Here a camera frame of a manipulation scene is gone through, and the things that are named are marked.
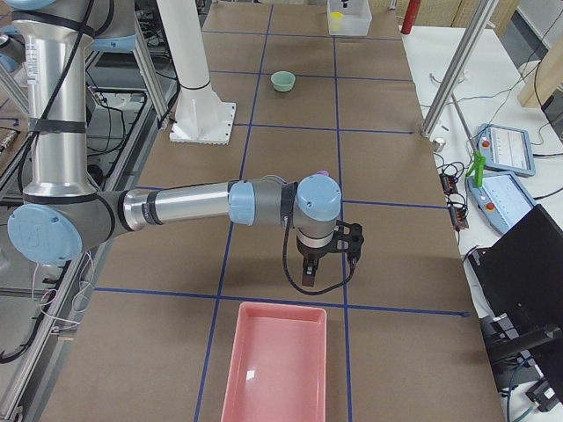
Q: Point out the red cylinder bottle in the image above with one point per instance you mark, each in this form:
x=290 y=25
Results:
x=411 y=14

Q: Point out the black laptop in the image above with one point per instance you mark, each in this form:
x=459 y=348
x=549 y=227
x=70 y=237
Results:
x=521 y=274

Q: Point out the pale green bowl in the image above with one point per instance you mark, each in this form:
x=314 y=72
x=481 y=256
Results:
x=283 y=81

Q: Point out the pink plastic bin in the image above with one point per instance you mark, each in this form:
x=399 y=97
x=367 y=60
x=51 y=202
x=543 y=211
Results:
x=278 y=364

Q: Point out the blue teach pendant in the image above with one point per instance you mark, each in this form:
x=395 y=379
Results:
x=506 y=149
x=502 y=198

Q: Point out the small metal cylinder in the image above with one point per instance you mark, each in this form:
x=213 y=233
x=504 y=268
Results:
x=438 y=144

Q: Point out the aluminium frame post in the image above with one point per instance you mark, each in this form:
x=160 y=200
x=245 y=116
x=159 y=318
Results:
x=468 y=42

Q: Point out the near blue teach pendant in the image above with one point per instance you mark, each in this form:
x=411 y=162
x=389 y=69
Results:
x=502 y=198

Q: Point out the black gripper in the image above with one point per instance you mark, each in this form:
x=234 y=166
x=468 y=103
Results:
x=310 y=253

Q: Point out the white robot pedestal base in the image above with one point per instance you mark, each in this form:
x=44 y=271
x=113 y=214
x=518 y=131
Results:
x=200 y=115

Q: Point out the clear plastic storage box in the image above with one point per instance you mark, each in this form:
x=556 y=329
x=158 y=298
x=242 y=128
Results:
x=356 y=21

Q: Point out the far blue teach pendant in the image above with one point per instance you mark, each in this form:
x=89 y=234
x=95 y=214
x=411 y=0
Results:
x=506 y=149

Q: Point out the reacher grabber tool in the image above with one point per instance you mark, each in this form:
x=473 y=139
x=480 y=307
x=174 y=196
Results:
x=478 y=160

